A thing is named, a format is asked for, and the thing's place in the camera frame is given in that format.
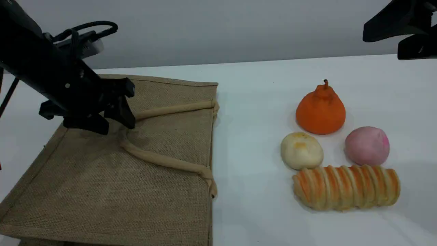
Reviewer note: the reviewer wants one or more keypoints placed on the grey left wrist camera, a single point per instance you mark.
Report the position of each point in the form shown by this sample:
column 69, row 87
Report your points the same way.
column 87, row 44

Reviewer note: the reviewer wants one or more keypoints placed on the pink round bun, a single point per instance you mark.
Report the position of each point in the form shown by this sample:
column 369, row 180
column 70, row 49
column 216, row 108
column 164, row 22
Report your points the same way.
column 367, row 147

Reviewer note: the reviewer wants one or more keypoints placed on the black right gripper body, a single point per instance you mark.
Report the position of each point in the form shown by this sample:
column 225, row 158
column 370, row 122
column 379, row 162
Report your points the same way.
column 430, row 17

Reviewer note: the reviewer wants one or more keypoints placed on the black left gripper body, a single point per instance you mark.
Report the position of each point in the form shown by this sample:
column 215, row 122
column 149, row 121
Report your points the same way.
column 88, row 97

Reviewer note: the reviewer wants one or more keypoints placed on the orange pear-shaped toy fruit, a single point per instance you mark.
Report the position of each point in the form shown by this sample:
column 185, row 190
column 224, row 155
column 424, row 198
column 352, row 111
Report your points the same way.
column 321, row 112

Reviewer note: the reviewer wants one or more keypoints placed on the long orange striped bread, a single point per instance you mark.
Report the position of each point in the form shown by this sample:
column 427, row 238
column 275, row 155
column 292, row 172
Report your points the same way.
column 344, row 188

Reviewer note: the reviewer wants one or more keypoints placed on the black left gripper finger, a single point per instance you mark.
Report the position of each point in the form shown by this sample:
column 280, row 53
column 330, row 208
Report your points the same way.
column 88, row 124
column 123, row 112

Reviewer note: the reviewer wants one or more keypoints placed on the cream round bun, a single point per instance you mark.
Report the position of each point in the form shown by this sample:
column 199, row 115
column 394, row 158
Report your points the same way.
column 302, row 152

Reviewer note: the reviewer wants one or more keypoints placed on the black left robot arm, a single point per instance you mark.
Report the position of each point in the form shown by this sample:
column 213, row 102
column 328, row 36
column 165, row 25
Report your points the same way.
column 30, row 54

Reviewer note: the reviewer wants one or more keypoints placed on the brown jute tote bag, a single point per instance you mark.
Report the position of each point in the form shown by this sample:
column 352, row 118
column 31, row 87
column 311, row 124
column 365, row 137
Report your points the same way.
column 136, row 177

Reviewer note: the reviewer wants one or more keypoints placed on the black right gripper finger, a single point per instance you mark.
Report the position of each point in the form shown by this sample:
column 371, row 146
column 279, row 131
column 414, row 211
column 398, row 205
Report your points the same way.
column 416, row 48
column 389, row 20

